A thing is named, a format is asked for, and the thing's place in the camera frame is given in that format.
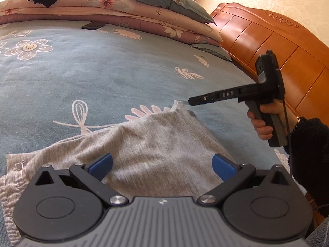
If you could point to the person's right forearm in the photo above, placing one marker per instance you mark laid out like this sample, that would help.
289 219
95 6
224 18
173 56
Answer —
311 159

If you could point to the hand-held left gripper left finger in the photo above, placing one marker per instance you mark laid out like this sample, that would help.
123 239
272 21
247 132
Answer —
101 166

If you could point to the wooden headboard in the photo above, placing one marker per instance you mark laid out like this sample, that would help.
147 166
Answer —
282 43

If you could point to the cream floral quilt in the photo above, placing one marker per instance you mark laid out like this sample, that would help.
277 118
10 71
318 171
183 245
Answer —
115 7

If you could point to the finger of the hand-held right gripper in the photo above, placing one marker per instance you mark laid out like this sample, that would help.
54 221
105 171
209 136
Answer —
203 99

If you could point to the person's right hand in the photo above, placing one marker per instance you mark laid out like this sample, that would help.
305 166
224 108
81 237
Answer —
272 108

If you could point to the teal printed bed sheet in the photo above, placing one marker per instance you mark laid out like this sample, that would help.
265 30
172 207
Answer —
102 69

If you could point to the thin teal pillow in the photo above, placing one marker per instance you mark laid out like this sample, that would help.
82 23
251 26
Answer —
213 51

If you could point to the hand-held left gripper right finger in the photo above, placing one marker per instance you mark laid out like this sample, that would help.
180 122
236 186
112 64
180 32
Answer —
223 167

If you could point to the black phone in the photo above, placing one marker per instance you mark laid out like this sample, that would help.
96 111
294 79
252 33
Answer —
93 25

